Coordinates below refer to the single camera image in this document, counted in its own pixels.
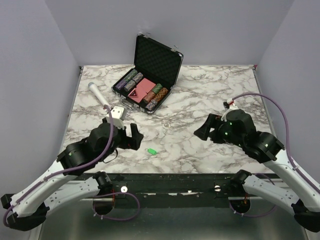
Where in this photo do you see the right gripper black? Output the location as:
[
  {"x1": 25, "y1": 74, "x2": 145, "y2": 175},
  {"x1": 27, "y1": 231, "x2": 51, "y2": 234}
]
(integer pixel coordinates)
[{"x1": 193, "y1": 112, "x2": 245, "y2": 148}]

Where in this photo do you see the green key tag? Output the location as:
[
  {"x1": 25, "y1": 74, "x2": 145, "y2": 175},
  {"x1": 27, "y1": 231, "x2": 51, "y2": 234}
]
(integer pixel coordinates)
[{"x1": 146, "y1": 148, "x2": 158, "y2": 155}]

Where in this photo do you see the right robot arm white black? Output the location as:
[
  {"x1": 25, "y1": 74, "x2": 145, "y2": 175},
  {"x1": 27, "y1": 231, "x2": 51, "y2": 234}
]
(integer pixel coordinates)
[{"x1": 194, "y1": 109, "x2": 320, "y2": 233}]

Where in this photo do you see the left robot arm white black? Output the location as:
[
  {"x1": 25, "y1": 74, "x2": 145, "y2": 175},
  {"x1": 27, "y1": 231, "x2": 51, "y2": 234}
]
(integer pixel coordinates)
[{"x1": 0, "y1": 119, "x2": 144, "y2": 232}]

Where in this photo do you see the purple poker chip row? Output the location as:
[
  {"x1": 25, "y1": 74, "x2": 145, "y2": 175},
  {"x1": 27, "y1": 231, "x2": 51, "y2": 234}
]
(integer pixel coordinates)
[{"x1": 115, "y1": 79, "x2": 130, "y2": 91}]

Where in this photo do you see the red playing card deck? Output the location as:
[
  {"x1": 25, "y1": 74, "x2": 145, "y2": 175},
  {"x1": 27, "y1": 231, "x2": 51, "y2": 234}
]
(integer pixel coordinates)
[{"x1": 127, "y1": 78, "x2": 156, "y2": 103}]

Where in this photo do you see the orange poker chip row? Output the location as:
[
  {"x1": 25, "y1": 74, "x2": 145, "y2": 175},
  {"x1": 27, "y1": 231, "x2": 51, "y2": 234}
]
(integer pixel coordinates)
[{"x1": 142, "y1": 83, "x2": 169, "y2": 111}]

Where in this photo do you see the green poker chip row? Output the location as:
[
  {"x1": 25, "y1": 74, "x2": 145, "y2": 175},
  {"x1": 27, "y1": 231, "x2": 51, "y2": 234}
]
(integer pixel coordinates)
[{"x1": 124, "y1": 69, "x2": 144, "y2": 83}]

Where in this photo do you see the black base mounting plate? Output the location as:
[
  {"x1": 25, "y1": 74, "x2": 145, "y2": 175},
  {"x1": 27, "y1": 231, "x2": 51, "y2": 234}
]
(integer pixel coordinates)
[{"x1": 51, "y1": 171, "x2": 263, "y2": 209}]

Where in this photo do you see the black poker chip case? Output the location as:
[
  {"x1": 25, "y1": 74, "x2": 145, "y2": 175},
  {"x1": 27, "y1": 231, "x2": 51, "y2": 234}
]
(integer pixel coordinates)
[{"x1": 111, "y1": 34, "x2": 184, "y2": 115}]

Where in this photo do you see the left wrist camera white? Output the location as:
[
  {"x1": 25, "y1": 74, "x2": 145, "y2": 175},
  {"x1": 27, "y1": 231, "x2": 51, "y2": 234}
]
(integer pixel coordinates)
[{"x1": 105, "y1": 106, "x2": 127, "y2": 130}]

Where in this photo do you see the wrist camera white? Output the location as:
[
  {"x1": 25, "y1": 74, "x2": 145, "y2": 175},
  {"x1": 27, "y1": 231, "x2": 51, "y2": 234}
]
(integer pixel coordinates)
[
  {"x1": 222, "y1": 98, "x2": 239, "y2": 118},
  {"x1": 105, "y1": 106, "x2": 127, "y2": 130}
]

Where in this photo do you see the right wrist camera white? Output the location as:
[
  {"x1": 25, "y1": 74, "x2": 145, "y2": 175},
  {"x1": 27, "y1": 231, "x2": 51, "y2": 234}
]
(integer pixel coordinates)
[{"x1": 222, "y1": 98, "x2": 239, "y2": 118}]

